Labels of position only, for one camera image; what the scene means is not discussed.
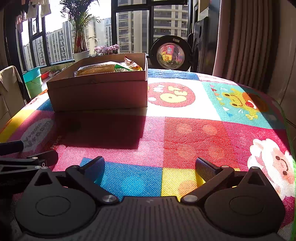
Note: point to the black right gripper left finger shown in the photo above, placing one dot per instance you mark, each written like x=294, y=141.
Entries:
x=88, y=178

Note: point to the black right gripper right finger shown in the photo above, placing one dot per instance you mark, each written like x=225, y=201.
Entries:
x=215, y=178

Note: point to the pink cardboard box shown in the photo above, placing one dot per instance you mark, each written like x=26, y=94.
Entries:
x=68, y=91

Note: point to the barcode bread loaf packet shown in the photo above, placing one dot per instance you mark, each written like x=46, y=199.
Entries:
x=95, y=69

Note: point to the green-edged white candy bag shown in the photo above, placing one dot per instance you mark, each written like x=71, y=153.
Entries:
x=119, y=68

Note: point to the red peanut snack bag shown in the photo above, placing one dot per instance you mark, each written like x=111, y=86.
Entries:
x=132, y=65

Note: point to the colourful cartoon play mat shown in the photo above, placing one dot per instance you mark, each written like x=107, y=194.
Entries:
x=150, y=156

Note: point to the beige chair with cloth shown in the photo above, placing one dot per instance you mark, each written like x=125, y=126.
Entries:
x=11, y=96

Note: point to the green plastic bucket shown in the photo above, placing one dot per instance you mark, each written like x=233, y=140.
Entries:
x=34, y=87

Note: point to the teal plastic bucket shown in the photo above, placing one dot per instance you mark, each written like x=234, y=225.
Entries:
x=31, y=74

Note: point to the red plastic basin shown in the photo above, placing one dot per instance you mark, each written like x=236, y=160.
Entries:
x=45, y=75

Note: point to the pink flower pot plant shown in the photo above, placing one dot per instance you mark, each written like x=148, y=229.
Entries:
x=106, y=50

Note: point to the brown curtain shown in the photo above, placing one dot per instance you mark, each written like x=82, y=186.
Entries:
x=256, y=42

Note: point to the round washing machine door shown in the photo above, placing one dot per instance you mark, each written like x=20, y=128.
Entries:
x=172, y=53

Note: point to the tall plant white pot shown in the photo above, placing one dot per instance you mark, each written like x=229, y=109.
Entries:
x=77, y=14

